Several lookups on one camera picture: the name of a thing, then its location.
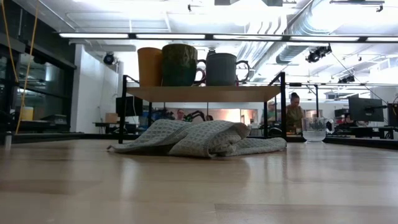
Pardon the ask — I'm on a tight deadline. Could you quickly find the grey ceramic mug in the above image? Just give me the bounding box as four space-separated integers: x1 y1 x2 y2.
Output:
205 49 251 87

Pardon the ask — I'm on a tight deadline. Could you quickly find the green brown ceramic mug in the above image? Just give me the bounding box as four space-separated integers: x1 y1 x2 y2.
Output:
160 43 206 87

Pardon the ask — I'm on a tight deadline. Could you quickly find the yellow plastic cup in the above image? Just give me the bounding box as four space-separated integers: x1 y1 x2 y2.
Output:
137 47 164 87

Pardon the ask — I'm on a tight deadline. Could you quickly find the clear glass mug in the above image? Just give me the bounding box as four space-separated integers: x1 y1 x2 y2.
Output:
302 116 335 144

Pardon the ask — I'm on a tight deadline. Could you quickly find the grey waffle cloth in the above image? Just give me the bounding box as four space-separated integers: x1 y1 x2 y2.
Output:
106 118 288 159

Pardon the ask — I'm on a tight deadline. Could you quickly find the black computer monitor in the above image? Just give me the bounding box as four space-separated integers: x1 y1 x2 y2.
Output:
386 102 398 127
115 95 144 118
348 96 385 123

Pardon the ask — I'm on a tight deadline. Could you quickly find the overhead LED light bar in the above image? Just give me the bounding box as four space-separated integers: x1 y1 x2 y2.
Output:
58 32 398 44

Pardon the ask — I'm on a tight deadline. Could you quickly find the black track light cluster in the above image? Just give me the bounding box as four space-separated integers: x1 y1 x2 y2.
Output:
305 44 333 64
338 74 356 85

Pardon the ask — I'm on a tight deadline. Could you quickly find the pale yellow container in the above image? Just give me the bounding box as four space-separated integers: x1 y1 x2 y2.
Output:
19 106 35 122

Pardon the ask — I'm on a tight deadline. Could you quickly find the wooden shelf black frame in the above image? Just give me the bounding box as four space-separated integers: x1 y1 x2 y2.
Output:
118 72 288 145

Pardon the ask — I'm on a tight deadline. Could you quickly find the black round ceiling camera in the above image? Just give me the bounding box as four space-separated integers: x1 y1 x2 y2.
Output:
103 52 117 67

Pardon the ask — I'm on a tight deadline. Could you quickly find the yellow cable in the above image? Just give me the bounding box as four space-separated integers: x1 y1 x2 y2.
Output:
14 0 40 134
0 0 17 85

